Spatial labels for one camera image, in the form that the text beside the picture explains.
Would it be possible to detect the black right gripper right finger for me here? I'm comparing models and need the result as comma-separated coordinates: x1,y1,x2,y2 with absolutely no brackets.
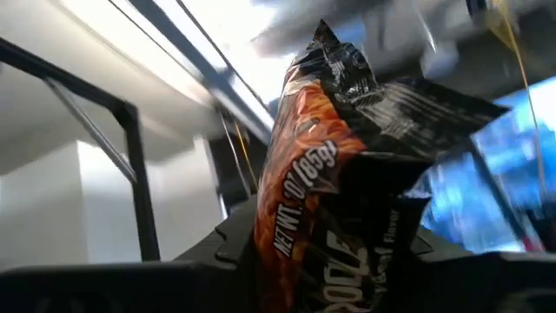
390,225,556,313

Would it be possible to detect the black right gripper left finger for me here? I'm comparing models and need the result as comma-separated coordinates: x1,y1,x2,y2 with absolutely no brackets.
0,195,262,313

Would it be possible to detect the black ramen packet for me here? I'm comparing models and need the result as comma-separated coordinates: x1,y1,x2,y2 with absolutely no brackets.
253,17,509,313

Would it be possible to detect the long linear ceiling light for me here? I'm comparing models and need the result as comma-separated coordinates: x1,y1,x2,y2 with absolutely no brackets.
60,0,296,144

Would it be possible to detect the large window black frame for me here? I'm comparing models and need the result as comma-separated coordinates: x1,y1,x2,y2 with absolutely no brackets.
419,76,556,256

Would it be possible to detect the black metal frame post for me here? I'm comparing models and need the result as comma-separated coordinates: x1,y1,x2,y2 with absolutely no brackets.
0,37,162,263

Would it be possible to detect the yellow hanging cord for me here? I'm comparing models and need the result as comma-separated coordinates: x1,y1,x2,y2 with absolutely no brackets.
490,0,549,201

